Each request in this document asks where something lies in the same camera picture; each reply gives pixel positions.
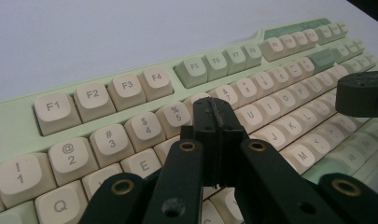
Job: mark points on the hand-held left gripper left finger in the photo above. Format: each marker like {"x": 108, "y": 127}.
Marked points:
{"x": 203, "y": 124}

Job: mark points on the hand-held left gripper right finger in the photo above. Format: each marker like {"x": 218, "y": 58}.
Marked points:
{"x": 230, "y": 130}

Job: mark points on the green and cream keyboard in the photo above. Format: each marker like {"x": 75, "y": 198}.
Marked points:
{"x": 93, "y": 99}

